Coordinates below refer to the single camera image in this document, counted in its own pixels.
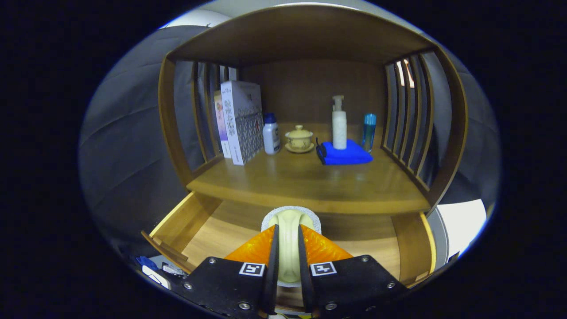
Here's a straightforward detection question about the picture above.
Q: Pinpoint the thin pink book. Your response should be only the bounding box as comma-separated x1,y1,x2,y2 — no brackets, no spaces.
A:
214,90,232,159

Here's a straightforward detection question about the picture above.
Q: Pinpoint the blue white object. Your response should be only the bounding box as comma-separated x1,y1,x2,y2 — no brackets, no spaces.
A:
135,256,173,291

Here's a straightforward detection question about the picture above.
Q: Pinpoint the white pump bottle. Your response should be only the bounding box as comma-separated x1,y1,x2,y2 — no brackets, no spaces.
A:
332,95,347,150

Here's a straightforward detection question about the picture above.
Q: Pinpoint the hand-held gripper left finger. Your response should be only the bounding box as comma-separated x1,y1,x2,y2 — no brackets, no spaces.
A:
171,224,280,317

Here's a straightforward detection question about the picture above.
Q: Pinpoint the blue folded cloth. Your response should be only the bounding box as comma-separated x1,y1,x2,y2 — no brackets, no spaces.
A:
315,137,373,166

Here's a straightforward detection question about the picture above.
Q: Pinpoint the wooden countertop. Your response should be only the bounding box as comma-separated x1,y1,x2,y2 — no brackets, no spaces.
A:
186,122,432,215

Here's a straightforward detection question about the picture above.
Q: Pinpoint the white bottle blue cap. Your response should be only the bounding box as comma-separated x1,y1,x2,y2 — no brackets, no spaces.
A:
263,113,281,155

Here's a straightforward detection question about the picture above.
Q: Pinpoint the thick white book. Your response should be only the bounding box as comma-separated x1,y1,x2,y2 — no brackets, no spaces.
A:
220,81,265,166

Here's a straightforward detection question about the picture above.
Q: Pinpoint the clear blue bottle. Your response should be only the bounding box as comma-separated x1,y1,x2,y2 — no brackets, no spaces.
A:
362,113,377,153

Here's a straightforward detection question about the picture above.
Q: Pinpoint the pale green sponge brush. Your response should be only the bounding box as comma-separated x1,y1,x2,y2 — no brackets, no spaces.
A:
260,206,322,288

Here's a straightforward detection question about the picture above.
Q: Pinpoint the black backdrop cloth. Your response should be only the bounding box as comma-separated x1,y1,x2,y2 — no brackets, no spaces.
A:
79,24,501,262

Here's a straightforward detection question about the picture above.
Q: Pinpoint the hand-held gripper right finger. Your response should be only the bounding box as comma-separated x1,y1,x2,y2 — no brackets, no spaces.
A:
298,224,410,319

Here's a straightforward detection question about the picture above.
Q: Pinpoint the wooden cabinet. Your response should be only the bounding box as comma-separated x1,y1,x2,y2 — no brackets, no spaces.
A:
157,4,469,218

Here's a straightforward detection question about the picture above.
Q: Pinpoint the wooden drawer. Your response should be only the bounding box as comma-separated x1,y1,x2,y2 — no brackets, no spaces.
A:
141,191,438,311

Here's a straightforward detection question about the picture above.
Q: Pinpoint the white drawer unit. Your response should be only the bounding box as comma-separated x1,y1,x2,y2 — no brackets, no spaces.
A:
427,199,488,271

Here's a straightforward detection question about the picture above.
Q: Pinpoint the yellow lidded teacup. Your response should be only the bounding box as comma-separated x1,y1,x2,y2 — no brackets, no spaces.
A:
285,125,315,154

